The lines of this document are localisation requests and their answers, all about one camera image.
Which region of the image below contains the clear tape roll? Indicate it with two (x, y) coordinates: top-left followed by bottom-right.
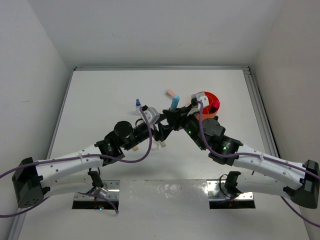
(151, 141), (160, 151)

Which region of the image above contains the orange round divided container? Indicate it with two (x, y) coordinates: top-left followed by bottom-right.
(191, 91), (221, 120)

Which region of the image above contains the metal base plate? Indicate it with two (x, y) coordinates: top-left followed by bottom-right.
(206, 179), (254, 202)
(73, 180), (120, 201)

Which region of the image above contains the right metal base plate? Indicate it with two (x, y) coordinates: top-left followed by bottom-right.
(206, 179), (254, 202)

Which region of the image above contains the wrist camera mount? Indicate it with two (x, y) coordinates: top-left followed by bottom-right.
(142, 106), (160, 125)
(191, 91), (210, 110)

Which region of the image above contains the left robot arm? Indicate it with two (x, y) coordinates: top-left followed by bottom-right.
(12, 106), (186, 209)

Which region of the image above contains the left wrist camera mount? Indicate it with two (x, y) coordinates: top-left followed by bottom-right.
(142, 106), (160, 125)

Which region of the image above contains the pink highlighter marker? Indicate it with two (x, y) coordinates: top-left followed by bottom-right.
(210, 100), (220, 114)

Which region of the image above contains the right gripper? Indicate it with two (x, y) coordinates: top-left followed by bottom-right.
(163, 103), (206, 151)

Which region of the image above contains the pink mini stapler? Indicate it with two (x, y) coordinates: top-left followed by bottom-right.
(165, 89), (176, 99)

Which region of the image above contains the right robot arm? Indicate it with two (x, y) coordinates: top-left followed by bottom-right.
(163, 107), (320, 209)

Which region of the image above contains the purple cable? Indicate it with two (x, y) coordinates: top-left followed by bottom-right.
(0, 106), (154, 218)
(196, 101), (320, 228)

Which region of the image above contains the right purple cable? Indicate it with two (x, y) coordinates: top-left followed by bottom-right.
(196, 101), (320, 228)

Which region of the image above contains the small blue-capped clear bottle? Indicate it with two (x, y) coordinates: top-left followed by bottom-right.
(135, 98), (142, 115)

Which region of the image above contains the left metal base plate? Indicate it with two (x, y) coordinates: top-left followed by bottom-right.
(73, 180), (120, 201)

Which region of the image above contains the light blue marker cap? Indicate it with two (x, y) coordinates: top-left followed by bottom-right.
(172, 95), (180, 107)

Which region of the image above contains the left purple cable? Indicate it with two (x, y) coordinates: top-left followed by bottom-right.
(0, 106), (154, 218)

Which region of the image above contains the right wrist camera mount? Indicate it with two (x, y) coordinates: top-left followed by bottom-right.
(191, 91), (210, 110)

